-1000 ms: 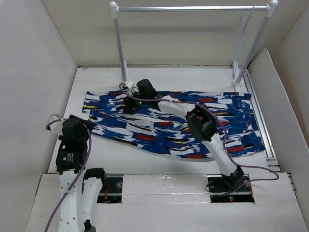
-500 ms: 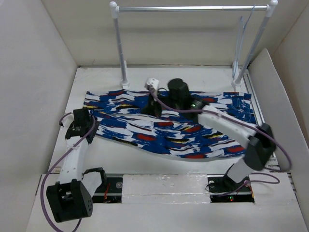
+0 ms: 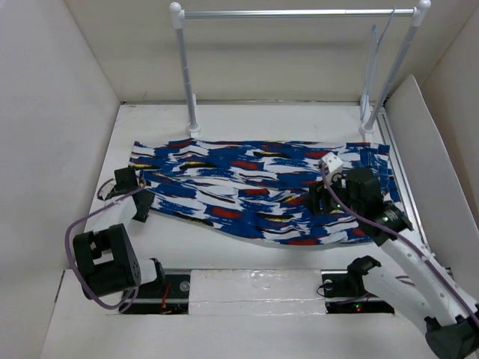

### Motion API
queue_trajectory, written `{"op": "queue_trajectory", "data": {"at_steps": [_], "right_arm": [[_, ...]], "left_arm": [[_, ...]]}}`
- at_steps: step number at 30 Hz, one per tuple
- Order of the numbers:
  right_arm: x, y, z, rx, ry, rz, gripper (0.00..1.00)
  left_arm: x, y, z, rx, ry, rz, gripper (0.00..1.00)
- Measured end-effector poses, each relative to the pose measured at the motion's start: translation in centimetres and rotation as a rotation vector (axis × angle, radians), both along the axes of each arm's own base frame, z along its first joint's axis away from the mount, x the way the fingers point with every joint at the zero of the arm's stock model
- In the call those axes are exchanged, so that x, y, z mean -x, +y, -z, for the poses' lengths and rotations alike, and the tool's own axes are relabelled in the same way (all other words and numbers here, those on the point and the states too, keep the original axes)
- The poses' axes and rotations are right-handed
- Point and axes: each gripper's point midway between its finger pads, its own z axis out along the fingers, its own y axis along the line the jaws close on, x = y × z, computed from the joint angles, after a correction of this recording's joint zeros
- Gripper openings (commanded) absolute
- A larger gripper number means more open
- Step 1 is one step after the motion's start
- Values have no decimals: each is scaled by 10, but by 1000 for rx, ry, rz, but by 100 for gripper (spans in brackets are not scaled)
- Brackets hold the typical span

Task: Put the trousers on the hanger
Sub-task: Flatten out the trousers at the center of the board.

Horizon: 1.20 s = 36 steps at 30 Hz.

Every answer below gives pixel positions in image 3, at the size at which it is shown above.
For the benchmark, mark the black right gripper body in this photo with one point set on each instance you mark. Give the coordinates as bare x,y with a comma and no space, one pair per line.
319,191

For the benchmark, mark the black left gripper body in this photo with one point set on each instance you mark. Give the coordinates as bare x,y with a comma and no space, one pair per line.
147,200

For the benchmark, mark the blue patterned trousers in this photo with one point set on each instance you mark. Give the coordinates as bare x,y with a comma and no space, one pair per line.
255,189

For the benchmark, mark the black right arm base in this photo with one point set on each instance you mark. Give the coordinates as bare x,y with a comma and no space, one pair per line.
343,295

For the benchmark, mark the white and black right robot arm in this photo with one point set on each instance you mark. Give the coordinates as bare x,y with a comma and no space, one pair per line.
428,297

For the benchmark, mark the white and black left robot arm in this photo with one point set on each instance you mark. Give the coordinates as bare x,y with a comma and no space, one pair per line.
105,258

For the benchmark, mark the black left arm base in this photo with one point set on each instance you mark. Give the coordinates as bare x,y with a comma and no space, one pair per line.
171,298

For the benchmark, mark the white clothes rack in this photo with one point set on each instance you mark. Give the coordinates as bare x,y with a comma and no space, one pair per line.
240,52

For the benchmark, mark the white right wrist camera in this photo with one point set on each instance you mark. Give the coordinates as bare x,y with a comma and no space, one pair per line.
331,162

